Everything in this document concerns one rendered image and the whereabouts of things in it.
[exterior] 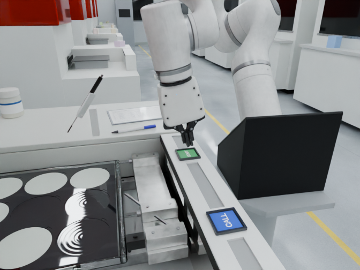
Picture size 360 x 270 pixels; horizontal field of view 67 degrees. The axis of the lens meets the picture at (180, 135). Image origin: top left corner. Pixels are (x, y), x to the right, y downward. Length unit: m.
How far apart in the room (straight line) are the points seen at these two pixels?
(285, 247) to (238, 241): 1.42
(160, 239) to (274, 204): 0.37
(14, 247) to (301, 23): 4.92
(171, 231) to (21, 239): 0.29
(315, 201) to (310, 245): 1.12
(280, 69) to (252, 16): 4.27
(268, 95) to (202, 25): 0.32
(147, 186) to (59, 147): 0.28
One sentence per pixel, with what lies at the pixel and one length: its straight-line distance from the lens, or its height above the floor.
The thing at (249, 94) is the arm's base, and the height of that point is 1.09.
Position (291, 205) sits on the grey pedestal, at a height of 0.82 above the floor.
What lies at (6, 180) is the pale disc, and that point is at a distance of 0.85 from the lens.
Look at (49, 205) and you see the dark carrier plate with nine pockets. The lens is 0.71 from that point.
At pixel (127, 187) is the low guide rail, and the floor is 0.83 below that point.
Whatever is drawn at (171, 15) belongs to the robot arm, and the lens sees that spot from 0.58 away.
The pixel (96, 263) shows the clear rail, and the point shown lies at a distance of 0.54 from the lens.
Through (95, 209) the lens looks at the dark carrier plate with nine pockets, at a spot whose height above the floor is 0.90.
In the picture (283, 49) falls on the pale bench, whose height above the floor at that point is 0.76.
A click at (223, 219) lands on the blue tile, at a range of 0.51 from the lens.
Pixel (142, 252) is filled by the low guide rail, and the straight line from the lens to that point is 0.61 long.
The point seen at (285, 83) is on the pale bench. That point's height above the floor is 0.18.
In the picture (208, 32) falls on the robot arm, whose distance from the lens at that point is 0.60.
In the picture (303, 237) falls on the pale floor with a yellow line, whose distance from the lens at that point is 2.01.
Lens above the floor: 1.30
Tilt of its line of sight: 24 degrees down
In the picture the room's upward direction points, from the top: straight up
